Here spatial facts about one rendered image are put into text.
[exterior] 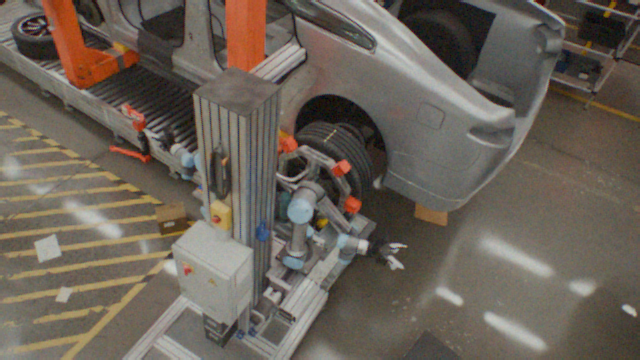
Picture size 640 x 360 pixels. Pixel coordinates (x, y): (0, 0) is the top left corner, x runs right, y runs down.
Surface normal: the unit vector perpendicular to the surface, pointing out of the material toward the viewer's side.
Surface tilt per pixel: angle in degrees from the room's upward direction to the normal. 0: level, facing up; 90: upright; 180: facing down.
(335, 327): 0
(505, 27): 90
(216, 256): 0
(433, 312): 0
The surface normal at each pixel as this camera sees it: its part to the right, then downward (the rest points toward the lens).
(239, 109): 0.12, -0.69
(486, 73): -0.54, 0.55
